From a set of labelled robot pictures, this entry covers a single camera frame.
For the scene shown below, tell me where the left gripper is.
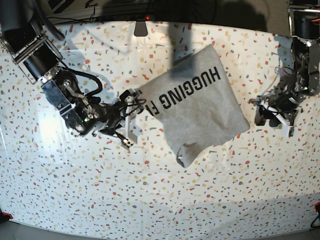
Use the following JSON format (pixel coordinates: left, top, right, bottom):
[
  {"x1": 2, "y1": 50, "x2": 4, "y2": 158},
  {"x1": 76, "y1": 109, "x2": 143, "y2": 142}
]
[{"x1": 249, "y1": 92, "x2": 304, "y2": 137}]

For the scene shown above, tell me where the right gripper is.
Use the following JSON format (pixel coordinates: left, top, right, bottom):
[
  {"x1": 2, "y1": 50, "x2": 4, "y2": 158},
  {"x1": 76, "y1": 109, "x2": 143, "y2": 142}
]
[{"x1": 98, "y1": 89, "x2": 147, "y2": 150}]

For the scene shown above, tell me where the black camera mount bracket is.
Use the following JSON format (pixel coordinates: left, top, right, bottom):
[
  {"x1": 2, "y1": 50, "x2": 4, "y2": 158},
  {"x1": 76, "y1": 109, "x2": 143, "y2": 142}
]
[{"x1": 134, "y1": 21, "x2": 148, "y2": 37}]

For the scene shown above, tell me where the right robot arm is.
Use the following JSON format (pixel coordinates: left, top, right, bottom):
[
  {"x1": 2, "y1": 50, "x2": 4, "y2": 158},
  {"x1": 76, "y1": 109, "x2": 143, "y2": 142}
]
[{"x1": 0, "y1": 0, "x2": 145, "y2": 149}]

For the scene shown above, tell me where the grey T-shirt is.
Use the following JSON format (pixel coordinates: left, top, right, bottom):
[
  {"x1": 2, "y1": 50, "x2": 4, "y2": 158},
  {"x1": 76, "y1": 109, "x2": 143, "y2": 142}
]
[{"x1": 137, "y1": 45, "x2": 250, "y2": 168}]

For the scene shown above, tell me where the red clamp left corner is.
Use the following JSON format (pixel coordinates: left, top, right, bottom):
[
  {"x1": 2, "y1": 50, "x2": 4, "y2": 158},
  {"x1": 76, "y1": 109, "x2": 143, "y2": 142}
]
[{"x1": 0, "y1": 211, "x2": 13, "y2": 224}]

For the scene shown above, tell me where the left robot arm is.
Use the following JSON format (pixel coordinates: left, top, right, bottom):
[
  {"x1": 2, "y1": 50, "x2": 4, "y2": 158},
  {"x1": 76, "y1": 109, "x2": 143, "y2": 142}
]
[{"x1": 250, "y1": 0, "x2": 320, "y2": 137}]

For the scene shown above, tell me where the red clamp right corner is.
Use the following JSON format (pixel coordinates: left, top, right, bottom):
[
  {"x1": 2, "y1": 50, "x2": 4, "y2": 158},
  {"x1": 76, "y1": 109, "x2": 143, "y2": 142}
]
[{"x1": 310, "y1": 202, "x2": 320, "y2": 229}]

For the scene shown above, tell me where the red clamp corner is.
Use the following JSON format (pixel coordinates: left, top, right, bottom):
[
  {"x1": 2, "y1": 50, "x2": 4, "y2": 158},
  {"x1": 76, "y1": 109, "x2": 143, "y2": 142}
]
[
  {"x1": 310, "y1": 202, "x2": 320, "y2": 229},
  {"x1": 0, "y1": 211, "x2": 13, "y2": 224}
]

